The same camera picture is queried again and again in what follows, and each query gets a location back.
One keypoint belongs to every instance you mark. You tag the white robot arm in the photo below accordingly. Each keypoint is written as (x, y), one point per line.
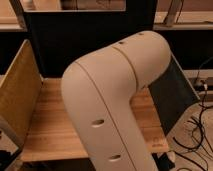
(97, 89)

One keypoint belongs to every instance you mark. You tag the dark right side panel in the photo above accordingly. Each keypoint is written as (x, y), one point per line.
(174, 97)

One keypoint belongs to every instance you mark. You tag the black back panel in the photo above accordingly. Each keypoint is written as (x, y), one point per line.
(59, 38)

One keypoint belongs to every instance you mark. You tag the wooden side panel left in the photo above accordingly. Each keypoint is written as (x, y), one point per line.
(19, 90)

